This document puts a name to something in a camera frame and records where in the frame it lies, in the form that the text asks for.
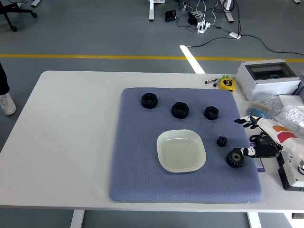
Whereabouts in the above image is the large black hex nut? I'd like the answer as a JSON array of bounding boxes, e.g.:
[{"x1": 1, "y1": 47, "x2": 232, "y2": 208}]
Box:
[
  {"x1": 171, "y1": 102, "x2": 190, "y2": 119},
  {"x1": 141, "y1": 93, "x2": 158, "y2": 109}
]

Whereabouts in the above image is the grey electrical enclosure box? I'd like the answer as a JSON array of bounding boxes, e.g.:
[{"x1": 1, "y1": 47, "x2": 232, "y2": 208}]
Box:
[{"x1": 235, "y1": 59, "x2": 302, "y2": 102}]

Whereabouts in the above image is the white power strip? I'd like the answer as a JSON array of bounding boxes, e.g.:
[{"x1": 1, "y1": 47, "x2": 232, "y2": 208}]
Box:
[{"x1": 197, "y1": 21, "x2": 212, "y2": 34}]

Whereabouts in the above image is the long black floor cable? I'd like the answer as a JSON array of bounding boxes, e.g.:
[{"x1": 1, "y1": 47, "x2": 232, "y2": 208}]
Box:
[{"x1": 186, "y1": 34, "x2": 304, "y2": 57}]

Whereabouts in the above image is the white square dish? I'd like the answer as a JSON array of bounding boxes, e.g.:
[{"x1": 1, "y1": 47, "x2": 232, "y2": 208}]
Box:
[{"x1": 156, "y1": 129, "x2": 206, "y2": 173}]

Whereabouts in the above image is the person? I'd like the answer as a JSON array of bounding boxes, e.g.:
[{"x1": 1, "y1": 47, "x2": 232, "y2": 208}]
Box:
[{"x1": 0, "y1": 62, "x2": 17, "y2": 116}]

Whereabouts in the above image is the yellow tape measure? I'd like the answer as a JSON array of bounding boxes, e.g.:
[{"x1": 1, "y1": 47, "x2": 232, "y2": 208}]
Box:
[{"x1": 218, "y1": 78, "x2": 236, "y2": 92}]

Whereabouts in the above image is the black office chair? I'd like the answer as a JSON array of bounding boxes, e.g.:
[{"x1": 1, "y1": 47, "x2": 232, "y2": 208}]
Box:
[{"x1": 0, "y1": 0, "x2": 38, "y2": 32}]

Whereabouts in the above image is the black digital meter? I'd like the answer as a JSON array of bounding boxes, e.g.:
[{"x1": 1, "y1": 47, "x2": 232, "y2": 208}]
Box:
[{"x1": 248, "y1": 134, "x2": 283, "y2": 149}]

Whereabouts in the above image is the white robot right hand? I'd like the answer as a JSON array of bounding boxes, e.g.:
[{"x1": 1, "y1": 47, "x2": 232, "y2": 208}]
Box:
[{"x1": 231, "y1": 115, "x2": 304, "y2": 167}]

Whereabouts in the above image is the black charger block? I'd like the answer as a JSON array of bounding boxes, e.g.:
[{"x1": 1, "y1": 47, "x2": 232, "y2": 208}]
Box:
[{"x1": 187, "y1": 11, "x2": 199, "y2": 25}]

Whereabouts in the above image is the clear plastic bag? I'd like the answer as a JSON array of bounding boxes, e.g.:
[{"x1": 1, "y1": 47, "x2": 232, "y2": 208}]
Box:
[{"x1": 244, "y1": 94, "x2": 283, "y2": 121}]

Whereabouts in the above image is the small black hex nut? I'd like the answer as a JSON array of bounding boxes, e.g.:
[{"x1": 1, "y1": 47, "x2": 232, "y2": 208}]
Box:
[{"x1": 204, "y1": 106, "x2": 219, "y2": 121}]

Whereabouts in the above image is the flat white box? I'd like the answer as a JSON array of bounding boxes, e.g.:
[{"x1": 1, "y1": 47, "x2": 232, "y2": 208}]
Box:
[{"x1": 278, "y1": 94, "x2": 304, "y2": 107}]

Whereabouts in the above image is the white table leg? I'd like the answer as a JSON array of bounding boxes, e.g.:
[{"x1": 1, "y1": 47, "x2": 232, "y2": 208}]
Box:
[
  {"x1": 70, "y1": 210, "x2": 85, "y2": 228},
  {"x1": 247, "y1": 212, "x2": 262, "y2": 228}
]

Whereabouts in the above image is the small black gear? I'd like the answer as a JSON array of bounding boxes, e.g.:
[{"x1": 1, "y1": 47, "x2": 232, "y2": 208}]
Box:
[{"x1": 216, "y1": 135, "x2": 228, "y2": 148}]

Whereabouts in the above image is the large black bevel gear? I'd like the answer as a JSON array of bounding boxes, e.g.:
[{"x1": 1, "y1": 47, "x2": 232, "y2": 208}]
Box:
[{"x1": 225, "y1": 148, "x2": 246, "y2": 169}]

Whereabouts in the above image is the purple printed card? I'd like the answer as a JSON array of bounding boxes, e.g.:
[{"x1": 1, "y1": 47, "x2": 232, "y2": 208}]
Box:
[{"x1": 254, "y1": 158, "x2": 265, "y2": 173}]

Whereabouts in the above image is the black power adapter box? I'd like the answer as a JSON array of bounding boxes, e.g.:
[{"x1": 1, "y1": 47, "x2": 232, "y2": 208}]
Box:
[{"x1": 164, "y1": 9, "x2": 177, "y2": 22}]

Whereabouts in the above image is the bubble wrap bag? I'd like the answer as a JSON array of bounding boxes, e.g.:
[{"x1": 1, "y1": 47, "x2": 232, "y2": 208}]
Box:
[{"x1": 275, "y1": 105, "x2": 304, "y2": 133}]

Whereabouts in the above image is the blue-grey quilted mat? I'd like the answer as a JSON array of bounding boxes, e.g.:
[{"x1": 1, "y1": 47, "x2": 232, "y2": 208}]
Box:
[{"x1": 108, "y1": 87, "x2": 264, "y2": 203}]

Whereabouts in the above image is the white desk leg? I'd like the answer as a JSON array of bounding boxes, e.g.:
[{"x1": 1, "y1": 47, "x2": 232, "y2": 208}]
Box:
[
  {"x1": 219, "y1": 0, "x2": 235, "y2": 23},
  {"x1": 149, "y1": 0, "x2": 166, "y2": 22}
]

